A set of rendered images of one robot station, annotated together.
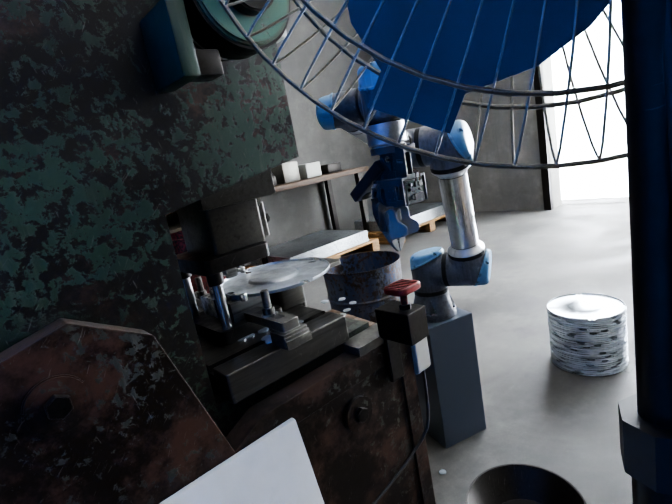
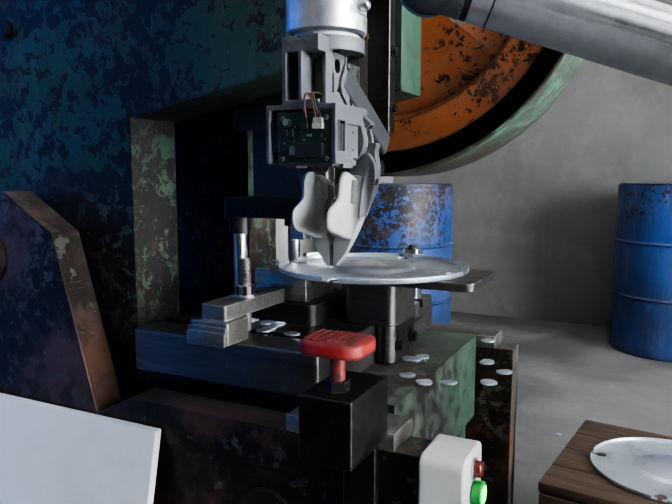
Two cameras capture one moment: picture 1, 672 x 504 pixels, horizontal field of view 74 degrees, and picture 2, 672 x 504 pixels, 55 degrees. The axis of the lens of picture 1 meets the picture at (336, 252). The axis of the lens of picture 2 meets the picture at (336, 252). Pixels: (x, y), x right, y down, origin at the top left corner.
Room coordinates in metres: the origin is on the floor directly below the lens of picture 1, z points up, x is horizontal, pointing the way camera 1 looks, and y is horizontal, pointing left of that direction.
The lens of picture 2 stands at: (0.64, -0.71, 0.92)
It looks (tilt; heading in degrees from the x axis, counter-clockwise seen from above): 7 degrees down; 67
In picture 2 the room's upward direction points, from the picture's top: straight up
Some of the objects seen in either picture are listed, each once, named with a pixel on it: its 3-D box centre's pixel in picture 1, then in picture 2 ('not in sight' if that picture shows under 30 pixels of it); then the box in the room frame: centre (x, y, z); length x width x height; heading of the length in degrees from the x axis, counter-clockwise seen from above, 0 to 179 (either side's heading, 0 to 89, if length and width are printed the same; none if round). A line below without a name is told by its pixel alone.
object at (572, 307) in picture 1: (584, 305); not in sight; (1.73, -0.99, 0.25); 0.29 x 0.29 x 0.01
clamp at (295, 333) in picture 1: (271, 314); (241, 295); (0.88, 0.16, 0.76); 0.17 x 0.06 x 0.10; 40
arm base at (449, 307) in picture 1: (432, 300); not in sight; (1.45, -0.30, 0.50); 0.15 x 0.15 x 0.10
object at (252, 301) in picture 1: (233, 302); (304, 277); (1.01, 0.26, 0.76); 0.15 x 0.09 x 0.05; 40
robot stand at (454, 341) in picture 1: (442, 371); not in sight; (1.45, -0.30, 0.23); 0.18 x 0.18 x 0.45; 22
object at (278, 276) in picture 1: (273, 275); (373, 266); (1.09, 0.17, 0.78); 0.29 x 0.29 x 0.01
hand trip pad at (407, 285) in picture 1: (404, 300); (337, 372); (0.90, -0.12, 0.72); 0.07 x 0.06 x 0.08; 130
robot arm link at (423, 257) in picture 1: (430, 268); not in sight; (1.45, -0.31, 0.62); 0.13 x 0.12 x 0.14; 61
